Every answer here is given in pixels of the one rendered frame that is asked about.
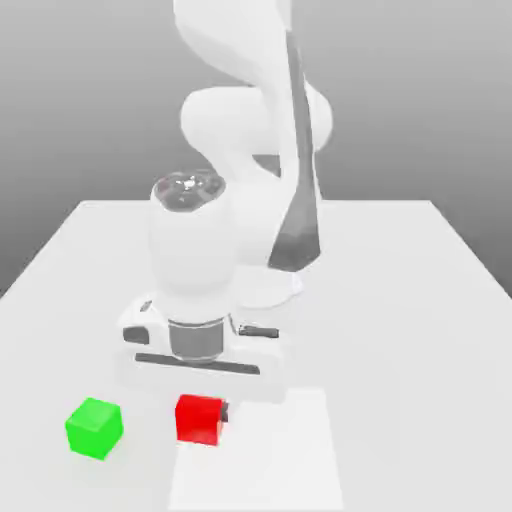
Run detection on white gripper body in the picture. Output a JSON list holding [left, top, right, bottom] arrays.
[[118, 346, 288, 404]]

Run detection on small red cube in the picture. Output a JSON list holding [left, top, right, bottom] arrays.
[[174, 394, 226, 447]]

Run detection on small green cube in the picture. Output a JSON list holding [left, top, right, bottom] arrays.
[[64, 396, 125, 462]]

